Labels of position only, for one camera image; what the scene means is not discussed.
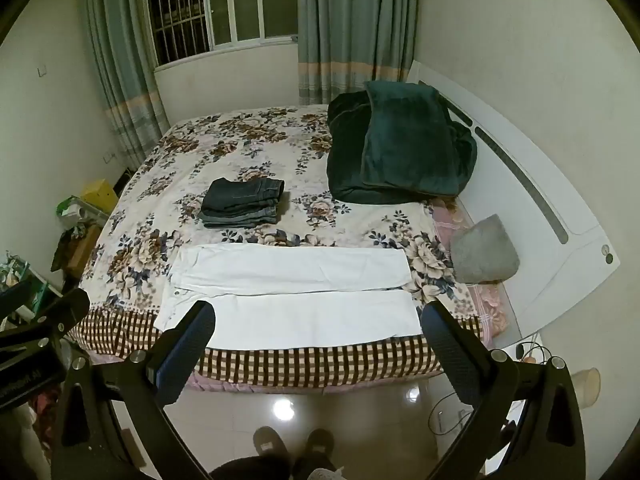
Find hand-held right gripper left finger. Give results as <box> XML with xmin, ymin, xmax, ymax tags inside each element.
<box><xmin>50</xmin><ymin>301</ymin><xmax>217</xmax><ymax>480</ymax></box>

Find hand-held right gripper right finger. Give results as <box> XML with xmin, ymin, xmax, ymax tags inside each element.
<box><xmin>421</xmin><ymin>300</ymin><xmax>587</xmax><ymax>480</ymax></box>

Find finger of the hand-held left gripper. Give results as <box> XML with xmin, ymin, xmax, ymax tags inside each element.
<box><xmin>0</xmin><ymin>287</ymin><xmax>91</xmax><ymax>357</ymax></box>

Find white pants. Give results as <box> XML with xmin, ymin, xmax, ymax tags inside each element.
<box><xmin>154</xmin><ymin>244</ymin><xmax>424</xmax><ymax>349</ymax></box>

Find brown cardboard box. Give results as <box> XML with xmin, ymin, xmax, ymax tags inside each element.
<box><xmin>64</xmin><ymin>224</ymin><xmax>104</xmax><ymax>279</ymax></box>

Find grey pillow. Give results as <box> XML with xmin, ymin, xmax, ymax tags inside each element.
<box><xmin>448</xmin><ymin>214</ymin><xmax>521</xmax><ymax>285</ymax></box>

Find yellow box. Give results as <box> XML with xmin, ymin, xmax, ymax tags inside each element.
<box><xmin>81</xmin><ymin>179</ymin><xmax>120</xmax><ymax>216</ymax></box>

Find person's left slipper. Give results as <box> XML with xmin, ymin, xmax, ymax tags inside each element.
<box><xmin>252</xmin><ymin>426</ymin><xmax>287</xmax><ymax>462</ymax></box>

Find person's slipper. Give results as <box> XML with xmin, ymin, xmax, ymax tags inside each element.
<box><xmin>252</xmin><ymin>426</ymin><xmax>287</xmax><ymax>462</ymax></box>
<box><xmin>304</xmin><ymin>428</ymin><xmax>335</xmax><ymax>463</ymax></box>

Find white headboard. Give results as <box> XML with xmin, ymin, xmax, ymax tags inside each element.
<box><xmin>405</xmin><ymin>60</ymin><xmax>621</xmax><ymax>337</ymax></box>

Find beige cup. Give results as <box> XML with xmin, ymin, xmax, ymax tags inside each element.
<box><xmin>570</xmin><ymin>367</ymin><xmax>601</xmax><ymax>409</ymax></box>

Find person's right slipper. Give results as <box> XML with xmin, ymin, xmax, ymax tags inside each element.
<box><xmin>304</xmin><ymin>428</ymin><xmax>335</xmax><ymax>463</ymax></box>

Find folded dark jeans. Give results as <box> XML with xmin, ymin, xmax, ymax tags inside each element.
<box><xmin>198</xmin><ymin>177</ymin><xmax>286</xmax><ymax>231</ymax></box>

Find floral bed sheet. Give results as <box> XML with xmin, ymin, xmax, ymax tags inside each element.
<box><xmin>66</xmin><ymin>105</ymin><xmax>485</xmax><ymax>377</ymax></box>

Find dark green blanket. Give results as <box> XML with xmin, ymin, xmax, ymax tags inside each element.
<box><xmin>326</xmin><ymin>80</ymin><xmax>479</xmax><ymax>205</ymax></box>

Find green striped curtain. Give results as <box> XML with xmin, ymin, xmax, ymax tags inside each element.
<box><xmin>297</xmin><ymin>0</ymin><xmax>422</xmax><ymax>106</ymax></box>
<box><xmin>81</xmin><ymin>0</ymin><xmax>171</xmax><ymax>172</ymax></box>

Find barred window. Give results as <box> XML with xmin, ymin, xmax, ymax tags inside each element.
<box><xmin>142</xmin><ymin>0</ymin><xmax>301</xmax><ymax>69</ymax></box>

